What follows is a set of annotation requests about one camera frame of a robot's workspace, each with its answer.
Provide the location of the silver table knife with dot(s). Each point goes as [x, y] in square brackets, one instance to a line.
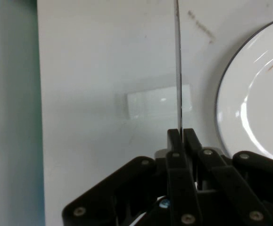
[178, 70]

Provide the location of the white rest block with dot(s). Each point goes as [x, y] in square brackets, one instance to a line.
[150, 103]

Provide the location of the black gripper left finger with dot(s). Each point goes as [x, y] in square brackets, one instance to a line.
[178, 179]

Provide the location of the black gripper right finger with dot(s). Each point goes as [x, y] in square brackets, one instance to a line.
[233, 188]

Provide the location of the white plate with black rim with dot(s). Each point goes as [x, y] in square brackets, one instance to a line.
[263, 99]

